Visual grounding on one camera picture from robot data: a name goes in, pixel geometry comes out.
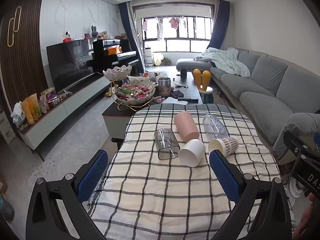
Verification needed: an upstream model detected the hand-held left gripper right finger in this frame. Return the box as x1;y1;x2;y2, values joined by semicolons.
209;149;293;240

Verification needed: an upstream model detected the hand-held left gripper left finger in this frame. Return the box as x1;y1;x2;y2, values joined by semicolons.
25;149;109;240

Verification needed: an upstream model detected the plaid paper cup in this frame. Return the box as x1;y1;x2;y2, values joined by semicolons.
208;136;238;157

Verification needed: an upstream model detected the white cup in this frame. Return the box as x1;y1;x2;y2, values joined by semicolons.
178;139;206;167

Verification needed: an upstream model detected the clear plastic cup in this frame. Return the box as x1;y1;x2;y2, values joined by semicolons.
202;114;229;140

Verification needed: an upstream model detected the pink cup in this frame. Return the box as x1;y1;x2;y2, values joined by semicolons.
173;111;200;143

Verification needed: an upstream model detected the clear grey square cup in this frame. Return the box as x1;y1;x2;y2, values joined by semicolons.
154;128;180;160

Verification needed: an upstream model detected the person's right hand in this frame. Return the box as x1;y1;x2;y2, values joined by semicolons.
295;192;320;240

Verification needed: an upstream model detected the white fan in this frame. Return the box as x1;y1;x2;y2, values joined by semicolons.
285;177;310;199

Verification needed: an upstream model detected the checked tablecloth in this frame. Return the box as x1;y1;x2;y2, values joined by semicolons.
87;103;297;240

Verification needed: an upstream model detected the white television cabinet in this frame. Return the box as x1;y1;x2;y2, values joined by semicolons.
17;74;112;155

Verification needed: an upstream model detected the black remote control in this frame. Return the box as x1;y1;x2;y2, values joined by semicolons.
177;96;199;103

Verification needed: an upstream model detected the grey sofa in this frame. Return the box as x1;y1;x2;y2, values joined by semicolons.
176;48;320;159

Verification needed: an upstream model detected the row of snack packets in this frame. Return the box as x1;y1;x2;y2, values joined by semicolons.
20;87;68;126

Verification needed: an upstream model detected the white paper sheet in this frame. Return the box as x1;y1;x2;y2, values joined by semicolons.
164;97;189;106

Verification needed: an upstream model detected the tiered white candy dish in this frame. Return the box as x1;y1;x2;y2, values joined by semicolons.
102;64;157;112

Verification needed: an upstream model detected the dark coffee table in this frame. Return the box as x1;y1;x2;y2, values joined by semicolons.
102;71;203;145

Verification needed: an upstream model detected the white plastic bag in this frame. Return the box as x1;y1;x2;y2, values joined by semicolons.
11;102;27;126

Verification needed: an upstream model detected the yellow rabbit-ear stool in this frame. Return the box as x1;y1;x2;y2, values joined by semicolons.
192;69;214;104

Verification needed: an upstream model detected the glass jar of nuts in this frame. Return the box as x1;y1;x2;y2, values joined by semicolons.
157;77;172;97

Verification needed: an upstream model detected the black television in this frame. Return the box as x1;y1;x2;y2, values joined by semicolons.
46;39;97;94

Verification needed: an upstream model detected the black piano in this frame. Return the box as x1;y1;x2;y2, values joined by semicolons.
92;39;140;77

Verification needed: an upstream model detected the light green blanket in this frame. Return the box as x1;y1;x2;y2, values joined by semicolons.
195;47;251;78

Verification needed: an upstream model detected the white air purifier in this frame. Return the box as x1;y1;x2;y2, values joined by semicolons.
144;47;153;67

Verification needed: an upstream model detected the window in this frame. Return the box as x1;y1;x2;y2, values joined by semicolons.
141;16;213;53

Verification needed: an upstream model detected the blue curtain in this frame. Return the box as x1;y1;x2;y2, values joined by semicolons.
209;0;230;51
117;2;145;73

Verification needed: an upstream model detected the gold paperclip wall ornament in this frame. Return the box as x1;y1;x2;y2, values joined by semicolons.
13;6;22;32
7;17;15;47

